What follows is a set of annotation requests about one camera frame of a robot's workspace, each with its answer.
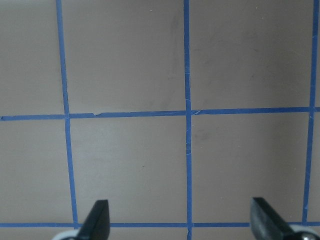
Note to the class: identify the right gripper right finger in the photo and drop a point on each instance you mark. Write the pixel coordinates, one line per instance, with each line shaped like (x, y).
(266, 223)

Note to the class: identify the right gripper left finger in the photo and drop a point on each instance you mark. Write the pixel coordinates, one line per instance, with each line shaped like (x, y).
(97, 224)

